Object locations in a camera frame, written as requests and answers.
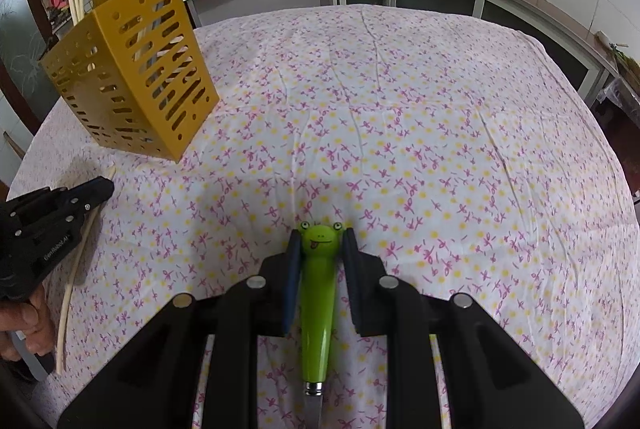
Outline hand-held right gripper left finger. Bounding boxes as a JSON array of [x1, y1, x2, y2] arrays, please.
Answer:
[[57, 229, 304, 429]]

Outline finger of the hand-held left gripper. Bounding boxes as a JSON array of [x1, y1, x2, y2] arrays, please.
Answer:
[[55, 176, 115, 221]]

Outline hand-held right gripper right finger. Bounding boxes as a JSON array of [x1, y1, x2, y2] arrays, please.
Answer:
[[341, 226, 586, 429]]

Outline green frog handle knife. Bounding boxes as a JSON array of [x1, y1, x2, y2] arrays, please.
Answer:
[[297, 221, 346, 429]]

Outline yellow perforated utensil holder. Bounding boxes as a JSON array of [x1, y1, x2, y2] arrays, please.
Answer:
[[39, 0, 221, 163]]

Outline person's left hand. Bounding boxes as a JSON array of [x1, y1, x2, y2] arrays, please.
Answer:
[[0, 289, 57, 362]]

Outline floral white tablecloth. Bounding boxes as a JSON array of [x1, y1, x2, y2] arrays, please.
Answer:
[[7, 4, 640, 429]]

